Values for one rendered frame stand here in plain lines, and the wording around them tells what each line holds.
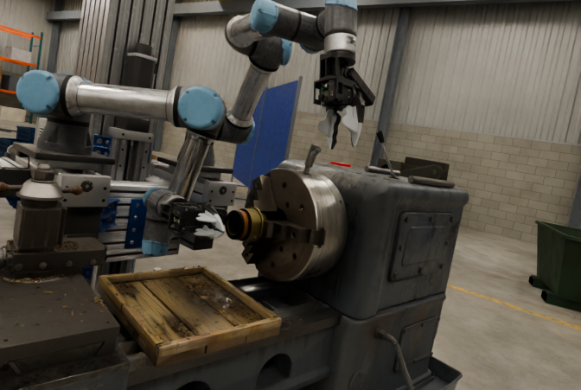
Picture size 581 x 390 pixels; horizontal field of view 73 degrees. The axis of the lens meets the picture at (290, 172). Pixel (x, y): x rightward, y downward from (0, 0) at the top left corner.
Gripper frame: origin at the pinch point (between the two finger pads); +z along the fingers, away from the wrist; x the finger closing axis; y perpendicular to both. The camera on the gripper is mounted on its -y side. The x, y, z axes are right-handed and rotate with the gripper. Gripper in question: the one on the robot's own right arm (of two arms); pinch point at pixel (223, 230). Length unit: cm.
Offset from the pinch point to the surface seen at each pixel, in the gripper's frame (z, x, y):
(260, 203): -4.5, 5.8, -13.7
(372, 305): 18.6, -17.2, -40.5
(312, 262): 11.2, -5.7, -21.0
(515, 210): -233, -42, -997
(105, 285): -15.9, -17.6, 19.7
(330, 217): 11.4, 6.1, -24.7
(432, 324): 18, -32, -84
